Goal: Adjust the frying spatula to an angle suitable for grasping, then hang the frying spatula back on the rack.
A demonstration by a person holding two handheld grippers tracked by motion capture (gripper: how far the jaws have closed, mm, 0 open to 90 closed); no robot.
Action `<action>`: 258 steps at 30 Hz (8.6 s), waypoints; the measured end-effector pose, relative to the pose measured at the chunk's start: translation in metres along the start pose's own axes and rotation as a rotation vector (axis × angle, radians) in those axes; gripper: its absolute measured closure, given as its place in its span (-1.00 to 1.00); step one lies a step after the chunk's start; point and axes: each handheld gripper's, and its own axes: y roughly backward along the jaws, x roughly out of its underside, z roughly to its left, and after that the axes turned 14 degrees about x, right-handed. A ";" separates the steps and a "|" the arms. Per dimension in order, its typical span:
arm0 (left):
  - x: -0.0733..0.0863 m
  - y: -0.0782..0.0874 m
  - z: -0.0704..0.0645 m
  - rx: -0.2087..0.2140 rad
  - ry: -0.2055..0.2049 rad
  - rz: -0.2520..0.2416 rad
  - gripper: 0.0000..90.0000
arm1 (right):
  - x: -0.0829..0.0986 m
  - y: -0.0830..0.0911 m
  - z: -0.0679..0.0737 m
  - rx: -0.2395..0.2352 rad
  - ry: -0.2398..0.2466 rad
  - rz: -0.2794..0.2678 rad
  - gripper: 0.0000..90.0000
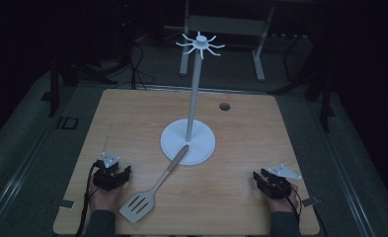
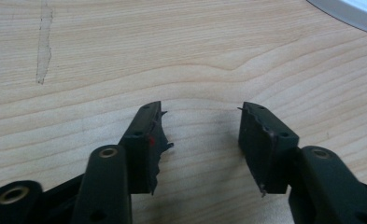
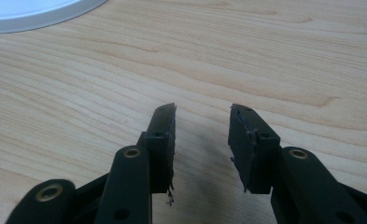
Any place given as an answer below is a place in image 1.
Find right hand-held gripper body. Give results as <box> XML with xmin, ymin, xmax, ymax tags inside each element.
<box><xmin>256</xmin><ymin>163</ymin><xmax>303</xmax><ymax>200</ymax></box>

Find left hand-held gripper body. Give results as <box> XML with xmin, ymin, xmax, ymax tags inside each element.
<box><xmin>92</xmin><ymin>151</ymin><xmax>131</xmax><ymax>193</ymax></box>

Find person's right hand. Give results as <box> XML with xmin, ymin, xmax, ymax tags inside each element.
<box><xmin>265</xmin><ymin>183</ymin><xmax>300</xmax><ymax>214</ymax></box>

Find person's left hand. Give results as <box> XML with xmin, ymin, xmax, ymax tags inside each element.
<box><xmin>88</xmin><ymin>180</ymin><xmax>125</xmax><ymax>212</ymax></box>

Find grey slotted spatula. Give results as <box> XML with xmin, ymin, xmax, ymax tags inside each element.
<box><xmin>118</xmin><ymin>144</ymin><xmax>191</xmax><ymax>224</ymax></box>

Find white utensil stand with hooks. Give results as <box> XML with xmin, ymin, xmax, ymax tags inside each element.
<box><xmin>159</xmin><ymin>31</ymin><xmax>226</xmax><ymax>167</ymax></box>

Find black metal stand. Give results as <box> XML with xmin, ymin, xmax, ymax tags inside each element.
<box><xmin>303</xmin><ymin>70</ymin><xmax>337</xmax><ymax>133</ymax></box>
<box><xmin>40</xmin><ymin>55</ymin><xmax>81</xmax><ymax>119</ymax></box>

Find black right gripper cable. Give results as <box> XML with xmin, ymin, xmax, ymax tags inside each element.
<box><xmin>284</xmin><ymin>185</ymin><xmax>304</xmax><ymax>228</ymax></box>

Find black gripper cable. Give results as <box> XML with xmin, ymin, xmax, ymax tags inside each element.
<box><xmin>74</xmin><ymin>161</ymin><xmax>103</xmax><ymax>237</ymax></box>
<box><xmin>284</xmin><ymin>185</ymin><xmax>304</xmax><ymax>228</ymax></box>

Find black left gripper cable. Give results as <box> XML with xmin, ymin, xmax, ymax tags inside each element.
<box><xmin>74</xmin><ymin>161</ymin><xmax>103</xmax><ymax>237</ymax></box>

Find black floor cables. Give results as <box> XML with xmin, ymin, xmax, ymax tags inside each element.
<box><xmin>79</xmin><ymin>33</ymin><xmax>170</xmax><ymax>92</ymax></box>

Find white metal table frame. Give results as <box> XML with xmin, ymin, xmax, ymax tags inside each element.
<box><xmin>179</xmin><ymin>0</ymin><xmax>276</xmax><ymax>82</ymax></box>

